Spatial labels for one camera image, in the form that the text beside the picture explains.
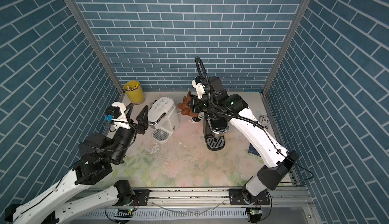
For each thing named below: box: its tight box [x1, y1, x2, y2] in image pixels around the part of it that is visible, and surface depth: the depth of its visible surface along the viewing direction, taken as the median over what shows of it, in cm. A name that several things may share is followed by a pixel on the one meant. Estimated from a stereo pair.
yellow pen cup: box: [123, 80, 145, 105], surface depth 107 cm
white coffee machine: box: [147, 96, 180, 144], surface depth 86 cm
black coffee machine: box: [202, 113, 229, 152], surface depth 91 cm
